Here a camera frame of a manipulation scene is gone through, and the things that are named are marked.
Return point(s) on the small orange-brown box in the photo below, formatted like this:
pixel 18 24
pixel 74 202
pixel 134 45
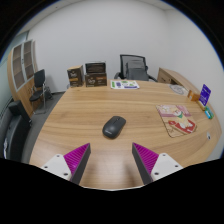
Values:
pixel 193 96

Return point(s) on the black computer mouse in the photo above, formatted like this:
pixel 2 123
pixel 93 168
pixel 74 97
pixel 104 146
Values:
pixel 114 127

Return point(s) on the grey backpack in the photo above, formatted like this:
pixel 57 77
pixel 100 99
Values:
pixel 136 70

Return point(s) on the black mesh office chair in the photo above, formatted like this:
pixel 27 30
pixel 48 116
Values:
pixel 124 61

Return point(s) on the small teal box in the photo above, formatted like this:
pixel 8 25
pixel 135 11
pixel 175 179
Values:
pixel 209 113

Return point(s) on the white printed paper sheet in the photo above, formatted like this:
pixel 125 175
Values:
pixel 124 84

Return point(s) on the wooden shelf cabinet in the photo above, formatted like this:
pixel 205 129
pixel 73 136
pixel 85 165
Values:
pixel 20 71

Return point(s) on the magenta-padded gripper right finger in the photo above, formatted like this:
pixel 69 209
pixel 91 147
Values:
pixel 146 159

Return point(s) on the tall brown cardboard box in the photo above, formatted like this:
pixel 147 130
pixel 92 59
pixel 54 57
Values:
pixel 75 76

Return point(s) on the black armchair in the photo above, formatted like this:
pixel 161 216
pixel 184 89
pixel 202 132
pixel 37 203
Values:
pixel 15 133

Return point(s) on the black cardboard box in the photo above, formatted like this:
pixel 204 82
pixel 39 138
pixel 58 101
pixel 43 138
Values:
pixel 95 67

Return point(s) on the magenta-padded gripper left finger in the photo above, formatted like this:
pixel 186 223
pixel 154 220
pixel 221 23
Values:
pixel 77 159

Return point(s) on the wooden side desk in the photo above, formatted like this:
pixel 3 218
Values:
pixel 173 77

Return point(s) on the black visitor chair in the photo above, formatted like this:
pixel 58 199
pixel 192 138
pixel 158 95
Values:
pixel 39 80

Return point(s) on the purple card package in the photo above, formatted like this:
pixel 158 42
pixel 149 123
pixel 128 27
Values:
pixel 204 94

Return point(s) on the wide brown cardboard box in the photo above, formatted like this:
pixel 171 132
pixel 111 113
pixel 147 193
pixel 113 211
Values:
pixel 96 80

